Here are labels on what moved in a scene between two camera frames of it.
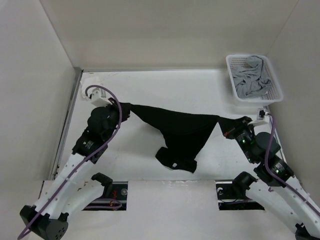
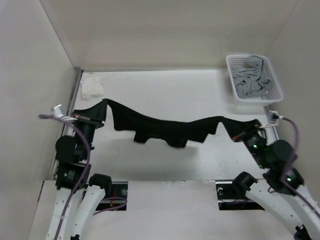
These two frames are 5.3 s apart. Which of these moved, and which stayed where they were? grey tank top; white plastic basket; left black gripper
Moved: left black gripper
Stayed: grey tank top; white plastic basket
